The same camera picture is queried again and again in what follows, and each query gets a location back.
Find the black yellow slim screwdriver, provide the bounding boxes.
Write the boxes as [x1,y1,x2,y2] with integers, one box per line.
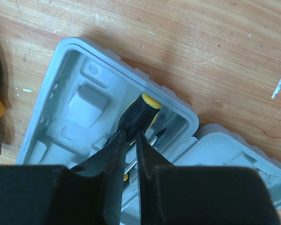
[124,128,167,183]

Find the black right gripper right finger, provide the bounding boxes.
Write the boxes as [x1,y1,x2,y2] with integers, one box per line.
[136,131,173,225]

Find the grey plastic tool case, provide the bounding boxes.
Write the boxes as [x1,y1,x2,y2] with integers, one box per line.
[15,36,281,225]

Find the black yellow thick screwdriver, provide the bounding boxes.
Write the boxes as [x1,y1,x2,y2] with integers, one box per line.
[116,93,162,145]

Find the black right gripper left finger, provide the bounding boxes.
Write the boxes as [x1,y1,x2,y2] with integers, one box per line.
[70,131,127,225]

